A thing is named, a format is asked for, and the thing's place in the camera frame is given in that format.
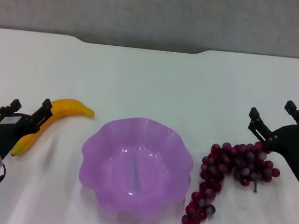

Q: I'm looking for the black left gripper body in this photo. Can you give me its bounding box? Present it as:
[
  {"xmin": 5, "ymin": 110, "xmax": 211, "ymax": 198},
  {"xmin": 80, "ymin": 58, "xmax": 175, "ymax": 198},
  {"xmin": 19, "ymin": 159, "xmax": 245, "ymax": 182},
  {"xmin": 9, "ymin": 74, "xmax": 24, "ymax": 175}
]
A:
[{"xmin": 0, "ymin": 111, "xmax": 39, "ymax": 162}]

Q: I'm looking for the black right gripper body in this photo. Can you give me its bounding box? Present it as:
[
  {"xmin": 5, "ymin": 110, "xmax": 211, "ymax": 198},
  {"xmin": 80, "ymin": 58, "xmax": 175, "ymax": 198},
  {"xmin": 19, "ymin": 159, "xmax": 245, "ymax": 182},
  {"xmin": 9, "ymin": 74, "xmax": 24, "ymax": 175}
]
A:
[{"xmin": 267, "ymin": 122, "xmax": 299, "ymax": 186}]

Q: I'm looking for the yellow banana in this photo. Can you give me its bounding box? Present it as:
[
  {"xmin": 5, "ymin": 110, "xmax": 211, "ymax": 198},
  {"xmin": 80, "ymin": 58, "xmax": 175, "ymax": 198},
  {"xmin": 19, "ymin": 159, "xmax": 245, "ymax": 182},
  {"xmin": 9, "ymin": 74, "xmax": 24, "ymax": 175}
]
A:
[{"xmin": 10, "ymin": 92, "xmax": 97, "ymax": 164}]

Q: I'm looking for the bunch of red grapes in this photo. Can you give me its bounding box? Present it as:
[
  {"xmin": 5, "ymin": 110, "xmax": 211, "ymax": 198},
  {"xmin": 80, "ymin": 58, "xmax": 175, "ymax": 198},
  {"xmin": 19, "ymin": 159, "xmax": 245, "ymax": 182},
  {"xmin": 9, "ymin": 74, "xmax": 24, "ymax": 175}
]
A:
[{"xmin": 180, "ymin": 136, "xmax": 283, "ymax": 224}]

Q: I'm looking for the purple wavy plastic plate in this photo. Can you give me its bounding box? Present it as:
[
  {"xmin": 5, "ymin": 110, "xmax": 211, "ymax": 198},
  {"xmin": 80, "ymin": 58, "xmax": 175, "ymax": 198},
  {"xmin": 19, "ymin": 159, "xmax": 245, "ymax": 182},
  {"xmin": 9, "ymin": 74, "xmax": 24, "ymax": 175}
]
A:
[{"xmin": 74, "ymin": 111, "xmax": 198, "ymax": 224}]

